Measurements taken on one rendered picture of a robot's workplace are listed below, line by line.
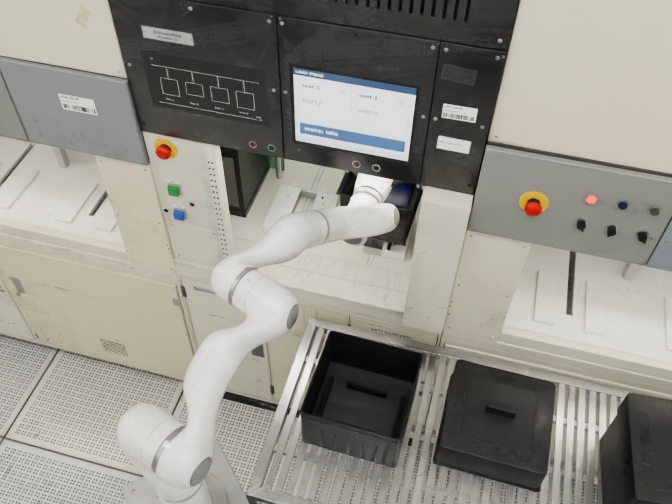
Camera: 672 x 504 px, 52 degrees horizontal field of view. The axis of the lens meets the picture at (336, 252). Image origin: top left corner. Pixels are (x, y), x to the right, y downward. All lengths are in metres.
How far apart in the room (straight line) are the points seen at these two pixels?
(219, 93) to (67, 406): 1.76
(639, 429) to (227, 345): 1.03
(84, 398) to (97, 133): 1.42
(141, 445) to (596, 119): 1.19
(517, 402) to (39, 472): 1.85
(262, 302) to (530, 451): 0.85
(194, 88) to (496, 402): 1.16
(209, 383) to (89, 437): 1.50
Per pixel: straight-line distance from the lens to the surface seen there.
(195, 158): 1.91
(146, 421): 1.62
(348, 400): 2.07
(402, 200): 2.20
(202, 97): 1.75
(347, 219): 1.75
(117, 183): 2.12
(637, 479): 1.86
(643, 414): 1.95
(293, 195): 2.40
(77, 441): 3.02
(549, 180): 1.66
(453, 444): 1.94
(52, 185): 2.68
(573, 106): 1.56
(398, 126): 1.62
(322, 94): 1.62
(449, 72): 1.52
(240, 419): 2.92
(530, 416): 2.02
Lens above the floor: 2.59
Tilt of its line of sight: 49 degrees down
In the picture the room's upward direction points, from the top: 1 degrees clockwise
